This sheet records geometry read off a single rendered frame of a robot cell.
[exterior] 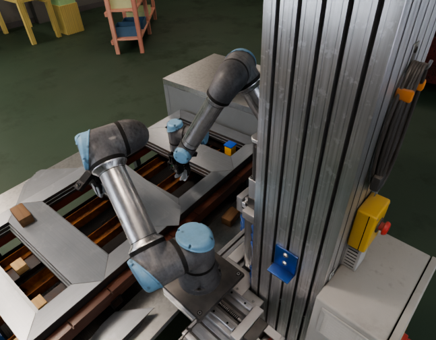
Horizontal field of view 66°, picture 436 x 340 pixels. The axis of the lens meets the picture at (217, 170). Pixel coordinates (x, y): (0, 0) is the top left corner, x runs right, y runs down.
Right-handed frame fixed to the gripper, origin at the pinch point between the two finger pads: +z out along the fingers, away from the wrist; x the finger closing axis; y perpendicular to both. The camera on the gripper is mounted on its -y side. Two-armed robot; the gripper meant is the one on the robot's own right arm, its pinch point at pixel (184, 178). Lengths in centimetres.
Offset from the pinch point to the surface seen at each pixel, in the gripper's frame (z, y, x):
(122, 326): 20, 68, 25
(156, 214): 5.7, 23.8, 2.3
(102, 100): 92, -127, -285
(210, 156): 5.8, -28.1, -6.3
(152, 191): 5.7, 13.5, -11.8
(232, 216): 19.4, -7.5, 25.0
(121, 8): 21, -271, -400
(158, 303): 24, 50, 27
